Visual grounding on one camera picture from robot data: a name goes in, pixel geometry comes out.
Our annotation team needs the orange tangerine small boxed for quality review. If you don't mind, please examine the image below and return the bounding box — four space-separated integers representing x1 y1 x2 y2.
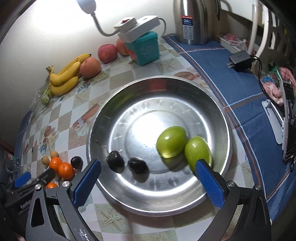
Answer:
46 182 58 189

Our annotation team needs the orange tangerine with stem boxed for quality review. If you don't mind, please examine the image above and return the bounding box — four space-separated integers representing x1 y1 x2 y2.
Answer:
58 162 75 180

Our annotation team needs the dark plum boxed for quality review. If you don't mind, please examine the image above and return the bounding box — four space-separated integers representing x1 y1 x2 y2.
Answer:
70 156 83 170
127 157 148 174

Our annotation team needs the dark cherry with stem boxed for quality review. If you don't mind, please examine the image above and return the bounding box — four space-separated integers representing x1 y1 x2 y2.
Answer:
95 140 125 173

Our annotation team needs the brown longan lower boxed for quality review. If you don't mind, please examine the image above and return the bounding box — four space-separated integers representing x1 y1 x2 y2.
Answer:
42 156 50 166

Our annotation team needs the brown longan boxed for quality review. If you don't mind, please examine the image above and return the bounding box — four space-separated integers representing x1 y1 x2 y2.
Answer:
42 156 50 166
50 150 59 159

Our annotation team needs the brown longan upper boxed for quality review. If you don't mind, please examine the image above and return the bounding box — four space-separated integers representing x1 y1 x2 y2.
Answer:
50 150 59 159

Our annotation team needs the blue checked cloth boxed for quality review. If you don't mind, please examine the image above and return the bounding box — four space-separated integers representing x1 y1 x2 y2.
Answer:
164 36 295 221

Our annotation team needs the bag of green fruit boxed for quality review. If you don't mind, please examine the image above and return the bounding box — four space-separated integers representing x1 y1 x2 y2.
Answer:
30 85 53 109

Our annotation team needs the yellow banana bottom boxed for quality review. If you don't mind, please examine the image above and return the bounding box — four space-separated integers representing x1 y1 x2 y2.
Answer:
49 76 79 96

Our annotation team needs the yellow banana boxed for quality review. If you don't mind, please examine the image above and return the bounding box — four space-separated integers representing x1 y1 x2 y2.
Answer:
49 76 79 96
57 54 91 75
46 61 81 86

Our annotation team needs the yellow banana middle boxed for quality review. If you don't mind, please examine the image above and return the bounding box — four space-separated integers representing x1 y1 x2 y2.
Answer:
46 61 81 86

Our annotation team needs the large steel basin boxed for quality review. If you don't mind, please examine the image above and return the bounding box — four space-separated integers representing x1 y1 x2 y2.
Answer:
87 76 232 216

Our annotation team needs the white phone stand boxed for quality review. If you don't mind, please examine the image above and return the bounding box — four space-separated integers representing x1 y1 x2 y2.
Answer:
261 99 284 145

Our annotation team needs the peach-coloured apple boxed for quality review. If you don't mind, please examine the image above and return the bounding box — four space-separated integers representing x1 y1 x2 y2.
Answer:
80 57 101 78

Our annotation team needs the yellow banana top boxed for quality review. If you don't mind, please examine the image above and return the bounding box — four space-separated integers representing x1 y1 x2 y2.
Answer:
57 54 91 75

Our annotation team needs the red apple middle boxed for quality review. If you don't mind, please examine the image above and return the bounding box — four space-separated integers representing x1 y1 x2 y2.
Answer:
97 44 118 64

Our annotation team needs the red apple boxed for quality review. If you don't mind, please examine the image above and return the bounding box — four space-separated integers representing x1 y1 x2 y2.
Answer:
116 39 129 56
97 44 118 64

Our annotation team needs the black smartphone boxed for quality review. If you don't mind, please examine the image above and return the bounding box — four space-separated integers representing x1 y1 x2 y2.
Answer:
280 81 295 161

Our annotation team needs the pink snack bag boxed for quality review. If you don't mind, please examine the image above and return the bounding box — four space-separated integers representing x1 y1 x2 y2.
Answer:
260 66 295 106

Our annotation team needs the red apple right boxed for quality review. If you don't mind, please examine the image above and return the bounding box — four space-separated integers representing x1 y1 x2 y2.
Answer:
116 39 129 56

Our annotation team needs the teal plastic box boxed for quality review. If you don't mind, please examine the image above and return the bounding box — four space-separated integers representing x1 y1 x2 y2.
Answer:
125 31 160 66

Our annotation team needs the black power adapter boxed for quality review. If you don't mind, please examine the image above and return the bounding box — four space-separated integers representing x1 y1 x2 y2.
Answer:
227 51 252 72

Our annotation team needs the pink plastic bag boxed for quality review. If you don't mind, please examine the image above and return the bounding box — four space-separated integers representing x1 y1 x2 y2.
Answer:
223 34 249 51

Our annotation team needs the white plastic chair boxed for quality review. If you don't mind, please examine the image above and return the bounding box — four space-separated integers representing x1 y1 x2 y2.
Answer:
221 1 292 69

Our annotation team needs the steel thermos kettle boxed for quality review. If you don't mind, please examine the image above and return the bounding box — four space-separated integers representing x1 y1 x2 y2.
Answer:
173 0 208 45

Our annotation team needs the black adapter cable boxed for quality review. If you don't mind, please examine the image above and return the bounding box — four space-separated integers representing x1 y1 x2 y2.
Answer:
250 54 282 110

